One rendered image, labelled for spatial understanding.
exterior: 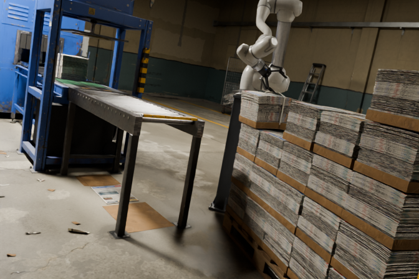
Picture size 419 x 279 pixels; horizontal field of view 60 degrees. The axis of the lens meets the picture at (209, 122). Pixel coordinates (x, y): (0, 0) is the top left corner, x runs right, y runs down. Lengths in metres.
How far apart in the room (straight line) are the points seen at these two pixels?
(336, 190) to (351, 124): 0.32
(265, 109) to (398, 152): 1.13
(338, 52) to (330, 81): 0.77
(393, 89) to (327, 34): 8.86
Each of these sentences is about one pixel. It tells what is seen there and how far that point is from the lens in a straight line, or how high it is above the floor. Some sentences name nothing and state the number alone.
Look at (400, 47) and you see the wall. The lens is 9.43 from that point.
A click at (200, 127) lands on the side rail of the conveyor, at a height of 0.75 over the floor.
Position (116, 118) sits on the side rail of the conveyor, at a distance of 2.55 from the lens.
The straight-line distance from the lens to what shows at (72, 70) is 4.31.
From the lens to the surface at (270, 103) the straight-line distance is 2.49.
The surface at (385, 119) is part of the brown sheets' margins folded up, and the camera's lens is 1.65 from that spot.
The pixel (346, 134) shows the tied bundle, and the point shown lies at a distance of 1.80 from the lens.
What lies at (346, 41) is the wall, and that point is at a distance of 10.10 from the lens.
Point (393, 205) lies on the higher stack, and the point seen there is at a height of 0.77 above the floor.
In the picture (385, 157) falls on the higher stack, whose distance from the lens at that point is 1.65.
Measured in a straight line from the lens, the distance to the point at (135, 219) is 2.82.
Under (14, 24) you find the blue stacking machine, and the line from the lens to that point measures 5.77.
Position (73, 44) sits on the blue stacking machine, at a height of 1.20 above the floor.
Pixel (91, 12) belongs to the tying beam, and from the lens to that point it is 3.59.
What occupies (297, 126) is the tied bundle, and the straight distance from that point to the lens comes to 2.12.
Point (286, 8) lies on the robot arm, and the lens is 2.88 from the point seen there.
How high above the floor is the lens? 1.15
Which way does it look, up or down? 8 degrees down
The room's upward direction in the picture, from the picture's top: 10 degrees clockwise
